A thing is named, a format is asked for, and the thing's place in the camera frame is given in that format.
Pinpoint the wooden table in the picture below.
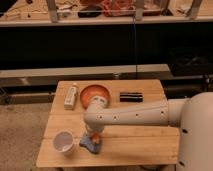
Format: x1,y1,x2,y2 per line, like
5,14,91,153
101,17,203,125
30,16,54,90
35,78,181,169

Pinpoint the orange bowl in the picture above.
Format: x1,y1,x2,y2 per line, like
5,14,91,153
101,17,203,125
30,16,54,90
80,85,110,108

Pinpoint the black rectangular case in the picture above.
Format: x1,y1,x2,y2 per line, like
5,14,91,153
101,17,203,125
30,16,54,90
119,92,143,102

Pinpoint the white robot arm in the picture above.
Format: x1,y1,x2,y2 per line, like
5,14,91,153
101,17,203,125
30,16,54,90
84,98,188,133

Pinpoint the blue cloth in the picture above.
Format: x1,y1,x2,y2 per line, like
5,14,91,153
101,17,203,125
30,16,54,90
79,133,102,154

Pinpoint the white paper cup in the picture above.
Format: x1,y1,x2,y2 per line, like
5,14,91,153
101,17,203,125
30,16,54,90
52,131,75,155

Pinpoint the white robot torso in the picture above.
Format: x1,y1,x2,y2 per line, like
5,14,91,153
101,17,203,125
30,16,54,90
176,92,213,171

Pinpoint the orange pepper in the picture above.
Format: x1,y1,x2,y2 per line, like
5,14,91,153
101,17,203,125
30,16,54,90
91,133,101,144

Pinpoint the background wooden workbench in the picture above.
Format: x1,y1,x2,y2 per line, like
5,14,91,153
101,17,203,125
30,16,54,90
0,0,213,27

